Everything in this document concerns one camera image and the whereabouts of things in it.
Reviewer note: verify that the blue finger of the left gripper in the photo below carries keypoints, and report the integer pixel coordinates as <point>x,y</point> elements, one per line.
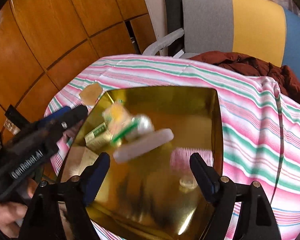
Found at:
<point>55,115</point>

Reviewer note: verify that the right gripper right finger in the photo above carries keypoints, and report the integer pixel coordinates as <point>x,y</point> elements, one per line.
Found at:
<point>256,218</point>

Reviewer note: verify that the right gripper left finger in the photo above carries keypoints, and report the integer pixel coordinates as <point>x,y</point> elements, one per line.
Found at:
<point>43,218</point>

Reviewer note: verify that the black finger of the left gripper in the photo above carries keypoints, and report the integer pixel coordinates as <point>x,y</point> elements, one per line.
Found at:
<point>54,130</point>

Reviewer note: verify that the green tea packet box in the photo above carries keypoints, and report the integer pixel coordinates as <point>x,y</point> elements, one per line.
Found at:
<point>98,137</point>

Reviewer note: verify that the green yellow snack packet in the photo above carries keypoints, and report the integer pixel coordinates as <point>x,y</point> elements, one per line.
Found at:
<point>119,122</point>

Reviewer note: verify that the white bubble wrap bundle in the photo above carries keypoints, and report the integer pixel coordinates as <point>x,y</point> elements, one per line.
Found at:
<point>142,126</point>

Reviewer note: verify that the white eraser block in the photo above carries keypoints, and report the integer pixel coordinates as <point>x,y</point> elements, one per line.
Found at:
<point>143,145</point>

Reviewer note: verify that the cream cardboard box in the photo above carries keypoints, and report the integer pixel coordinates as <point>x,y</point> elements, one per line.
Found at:
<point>78,158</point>

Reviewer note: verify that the pink hair roller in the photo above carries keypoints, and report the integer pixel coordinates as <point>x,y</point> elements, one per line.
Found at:
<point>180,162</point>

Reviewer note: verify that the person left hand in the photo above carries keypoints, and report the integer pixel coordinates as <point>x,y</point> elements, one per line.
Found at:
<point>10,212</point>

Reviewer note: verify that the tan hexagon coaster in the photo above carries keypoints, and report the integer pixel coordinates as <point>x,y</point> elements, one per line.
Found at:
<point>90,94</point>

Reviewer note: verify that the wooden wardrobe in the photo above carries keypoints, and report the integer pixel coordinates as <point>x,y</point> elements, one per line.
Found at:
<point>44,44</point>

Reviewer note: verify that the striped pink green tablecloth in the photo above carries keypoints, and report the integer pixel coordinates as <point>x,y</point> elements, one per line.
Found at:
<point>261,126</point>

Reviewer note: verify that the gold metal tray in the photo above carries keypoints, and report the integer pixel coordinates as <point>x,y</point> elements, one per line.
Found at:
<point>142,198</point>

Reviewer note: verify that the dark red jacket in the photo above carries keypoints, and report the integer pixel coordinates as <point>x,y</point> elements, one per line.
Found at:
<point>247,65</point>

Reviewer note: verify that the black rolled mat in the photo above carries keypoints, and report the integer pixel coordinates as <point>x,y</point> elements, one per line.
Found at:
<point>174,15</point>

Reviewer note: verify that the grey yellow blue chair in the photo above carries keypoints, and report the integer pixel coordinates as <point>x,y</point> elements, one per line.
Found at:
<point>258,28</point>

